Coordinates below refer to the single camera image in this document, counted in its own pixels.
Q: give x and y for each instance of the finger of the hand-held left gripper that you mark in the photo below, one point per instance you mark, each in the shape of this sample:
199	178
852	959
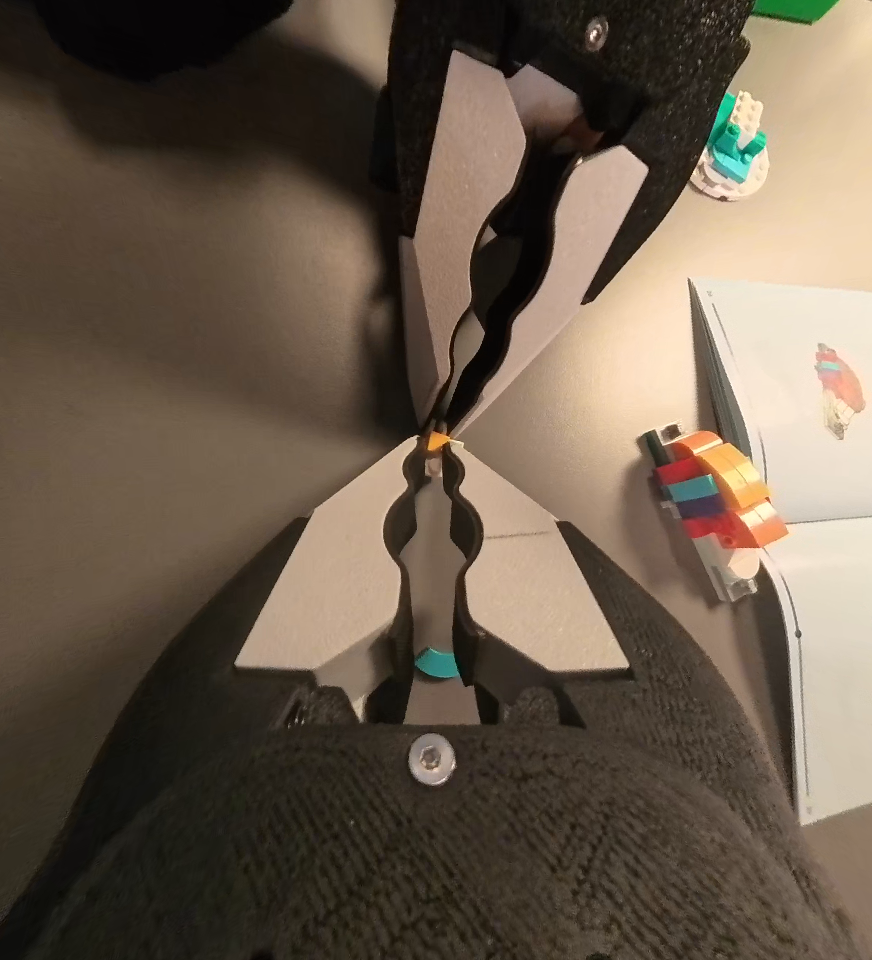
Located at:
593	225
466	165

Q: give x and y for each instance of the small orange green lego assembly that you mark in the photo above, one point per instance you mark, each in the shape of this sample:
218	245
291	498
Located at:
436	442

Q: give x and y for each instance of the colourful lego build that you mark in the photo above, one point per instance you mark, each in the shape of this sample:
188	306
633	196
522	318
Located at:
713	495

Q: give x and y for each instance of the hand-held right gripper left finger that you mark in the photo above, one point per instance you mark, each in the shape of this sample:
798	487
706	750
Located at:
316	600

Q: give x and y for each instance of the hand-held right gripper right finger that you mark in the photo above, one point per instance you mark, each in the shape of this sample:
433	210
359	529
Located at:
541	607

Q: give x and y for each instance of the white round lego assembly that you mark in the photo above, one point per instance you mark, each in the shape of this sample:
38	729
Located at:
735	157

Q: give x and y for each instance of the green plastic bin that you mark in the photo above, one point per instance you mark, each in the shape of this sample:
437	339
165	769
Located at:
795	9

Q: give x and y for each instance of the open lego instruction booklet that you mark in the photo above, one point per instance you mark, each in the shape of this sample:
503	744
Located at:
818	562

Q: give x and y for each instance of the teal curved lego piece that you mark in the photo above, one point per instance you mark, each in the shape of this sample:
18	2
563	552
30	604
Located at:
436	663

